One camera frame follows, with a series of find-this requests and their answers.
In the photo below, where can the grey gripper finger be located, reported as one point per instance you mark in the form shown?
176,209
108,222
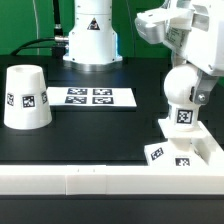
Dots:
200,92
177,60

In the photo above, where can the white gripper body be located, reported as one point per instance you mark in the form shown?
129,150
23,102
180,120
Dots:
194,29

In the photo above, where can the white lamp bulb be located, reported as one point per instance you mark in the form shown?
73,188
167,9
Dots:
183,113

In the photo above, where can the white lamp base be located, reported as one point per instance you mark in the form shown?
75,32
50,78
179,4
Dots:
177,151

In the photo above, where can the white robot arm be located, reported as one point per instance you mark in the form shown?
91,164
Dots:
92,43

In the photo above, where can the white lamp shade cone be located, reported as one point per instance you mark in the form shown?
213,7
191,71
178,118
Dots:
26,101

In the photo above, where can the white marker sheet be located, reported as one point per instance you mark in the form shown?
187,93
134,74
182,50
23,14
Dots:
83,96

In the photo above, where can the white L-shaped fence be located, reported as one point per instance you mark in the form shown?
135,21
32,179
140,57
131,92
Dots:
114,180

